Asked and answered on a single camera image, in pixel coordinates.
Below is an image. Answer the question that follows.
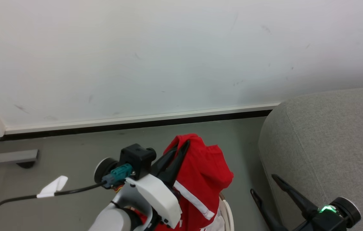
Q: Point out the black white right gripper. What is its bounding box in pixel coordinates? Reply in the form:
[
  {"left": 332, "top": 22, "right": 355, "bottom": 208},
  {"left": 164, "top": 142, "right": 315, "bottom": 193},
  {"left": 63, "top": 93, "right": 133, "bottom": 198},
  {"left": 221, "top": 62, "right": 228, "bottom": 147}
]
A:
[{"left": 250, "top": 174, "right": 361, "bottom": 231}]

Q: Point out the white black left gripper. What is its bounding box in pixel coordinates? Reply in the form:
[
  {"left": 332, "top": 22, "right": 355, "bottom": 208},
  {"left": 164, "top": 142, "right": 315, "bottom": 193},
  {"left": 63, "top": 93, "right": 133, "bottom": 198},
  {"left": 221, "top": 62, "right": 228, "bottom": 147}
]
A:
[{"left": 94, "top": 140, "right": 191, "bottom": 231}]

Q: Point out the red clothing with white stripes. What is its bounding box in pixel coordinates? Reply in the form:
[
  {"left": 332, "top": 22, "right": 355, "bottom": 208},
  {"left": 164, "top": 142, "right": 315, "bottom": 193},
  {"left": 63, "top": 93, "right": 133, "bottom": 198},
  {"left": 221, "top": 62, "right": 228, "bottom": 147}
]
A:
[{"left": 133, "top": 133, "right": 234, "bottom": 231}]

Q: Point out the white brown-rimmed laundry basket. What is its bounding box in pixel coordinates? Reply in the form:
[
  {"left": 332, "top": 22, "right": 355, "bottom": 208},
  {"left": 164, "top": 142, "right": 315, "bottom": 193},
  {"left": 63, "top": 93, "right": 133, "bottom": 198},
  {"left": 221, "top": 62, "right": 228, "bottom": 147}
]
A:
[{"left": 218, "top": 192, "right": 235, "bottom": 231}]

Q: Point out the grey fabric sofa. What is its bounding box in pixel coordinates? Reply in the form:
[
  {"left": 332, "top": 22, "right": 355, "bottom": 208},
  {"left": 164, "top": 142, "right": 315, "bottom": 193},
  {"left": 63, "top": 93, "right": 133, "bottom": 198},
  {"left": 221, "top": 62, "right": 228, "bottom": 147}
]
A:
[{"left": 258, "top": 86, "right": 363, "bottom": 231}]

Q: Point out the teal cable connector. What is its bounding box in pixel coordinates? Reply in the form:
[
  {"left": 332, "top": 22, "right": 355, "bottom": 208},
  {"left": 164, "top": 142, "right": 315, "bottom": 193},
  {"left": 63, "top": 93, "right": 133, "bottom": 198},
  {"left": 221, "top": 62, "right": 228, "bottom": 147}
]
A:
[{"left": 101, "top": 163, "right": 135, "bottom": 189}]

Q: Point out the white black wall baseboard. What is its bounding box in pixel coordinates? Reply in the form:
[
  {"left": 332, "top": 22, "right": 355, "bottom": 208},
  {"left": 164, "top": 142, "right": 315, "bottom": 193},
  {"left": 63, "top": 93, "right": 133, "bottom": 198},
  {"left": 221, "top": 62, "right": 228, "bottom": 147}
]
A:
[{"left": 0, "top": 103, "right": 281, "bottom": 142}]

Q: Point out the white cable tag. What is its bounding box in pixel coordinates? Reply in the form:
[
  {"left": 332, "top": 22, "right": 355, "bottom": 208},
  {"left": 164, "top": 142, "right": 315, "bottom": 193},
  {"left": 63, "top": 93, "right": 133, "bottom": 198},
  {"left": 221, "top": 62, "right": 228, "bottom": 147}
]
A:
[{"left": 36, "top": 175, "right": 69, "bottom": 199}]

